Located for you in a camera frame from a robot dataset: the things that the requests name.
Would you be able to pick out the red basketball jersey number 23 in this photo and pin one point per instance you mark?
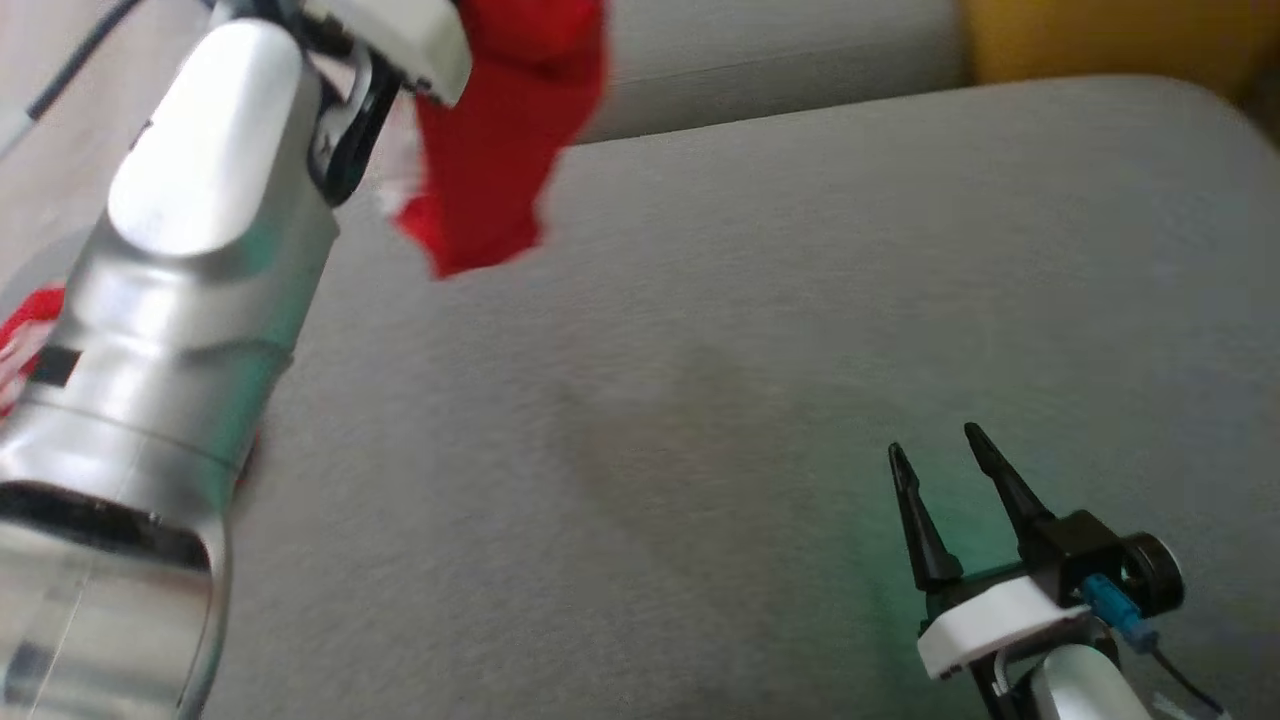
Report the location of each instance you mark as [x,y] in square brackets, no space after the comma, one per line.
[500,120]

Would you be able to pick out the wide yellow sofa backrest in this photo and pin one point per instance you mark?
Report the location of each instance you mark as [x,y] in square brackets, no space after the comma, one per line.
[1110,40]

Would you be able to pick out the large grey sofa chaise cushion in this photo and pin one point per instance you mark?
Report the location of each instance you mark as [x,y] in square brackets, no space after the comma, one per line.
[700,400]

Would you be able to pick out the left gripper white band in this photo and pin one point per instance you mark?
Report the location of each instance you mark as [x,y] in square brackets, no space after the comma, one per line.
[400,35]

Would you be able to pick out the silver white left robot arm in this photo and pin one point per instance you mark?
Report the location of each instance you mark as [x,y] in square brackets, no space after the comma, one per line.
[200,200]

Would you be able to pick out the long grey sofa seat cushion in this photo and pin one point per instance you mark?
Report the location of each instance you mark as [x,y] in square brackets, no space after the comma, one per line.
[780,60]

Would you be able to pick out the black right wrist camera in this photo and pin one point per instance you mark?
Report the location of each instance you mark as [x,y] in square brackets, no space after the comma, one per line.
[1155,570]

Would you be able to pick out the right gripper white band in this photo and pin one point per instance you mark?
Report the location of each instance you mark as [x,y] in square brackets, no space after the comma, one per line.
[1000,620]

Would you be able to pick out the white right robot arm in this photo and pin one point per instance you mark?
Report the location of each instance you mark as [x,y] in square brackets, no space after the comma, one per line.
[1085,690]

